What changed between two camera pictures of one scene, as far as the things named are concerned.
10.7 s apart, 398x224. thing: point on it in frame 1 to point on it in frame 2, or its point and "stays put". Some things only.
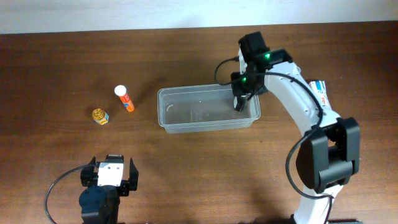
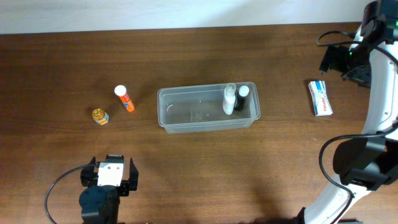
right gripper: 240,102 to 333,59
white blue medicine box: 318,87 stays put
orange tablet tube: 121,91 stays put
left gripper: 88,178 stays put
